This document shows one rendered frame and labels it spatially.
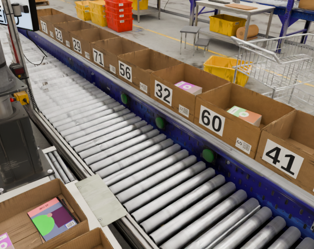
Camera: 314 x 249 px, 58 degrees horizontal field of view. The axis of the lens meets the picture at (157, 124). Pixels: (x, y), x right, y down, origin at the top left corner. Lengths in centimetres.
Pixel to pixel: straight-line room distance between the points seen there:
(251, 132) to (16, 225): 105
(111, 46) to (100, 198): 148
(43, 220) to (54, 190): 15
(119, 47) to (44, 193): 154
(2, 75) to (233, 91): 116
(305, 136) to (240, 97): 40
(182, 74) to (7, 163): 117
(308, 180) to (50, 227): 102
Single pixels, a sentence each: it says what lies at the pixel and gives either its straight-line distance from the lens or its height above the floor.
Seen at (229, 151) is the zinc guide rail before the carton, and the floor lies 89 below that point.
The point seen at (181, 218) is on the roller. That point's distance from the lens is 124.
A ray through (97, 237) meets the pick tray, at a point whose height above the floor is 80.
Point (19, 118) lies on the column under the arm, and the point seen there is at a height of 107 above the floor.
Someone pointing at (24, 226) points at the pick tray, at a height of 76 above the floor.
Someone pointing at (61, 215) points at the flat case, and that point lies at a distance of 125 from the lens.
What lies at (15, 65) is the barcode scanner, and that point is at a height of 109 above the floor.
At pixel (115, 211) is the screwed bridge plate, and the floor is 75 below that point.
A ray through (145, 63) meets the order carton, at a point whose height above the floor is 94.
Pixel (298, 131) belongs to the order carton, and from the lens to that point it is 154.
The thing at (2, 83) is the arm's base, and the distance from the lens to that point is 127.
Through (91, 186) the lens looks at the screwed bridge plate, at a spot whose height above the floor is 75.
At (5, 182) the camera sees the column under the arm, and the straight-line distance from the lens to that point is 150.
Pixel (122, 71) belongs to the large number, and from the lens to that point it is 202.
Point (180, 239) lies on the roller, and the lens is 118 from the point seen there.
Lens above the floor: 170
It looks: 32 degrees down
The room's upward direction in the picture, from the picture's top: 1 degrees clockwise
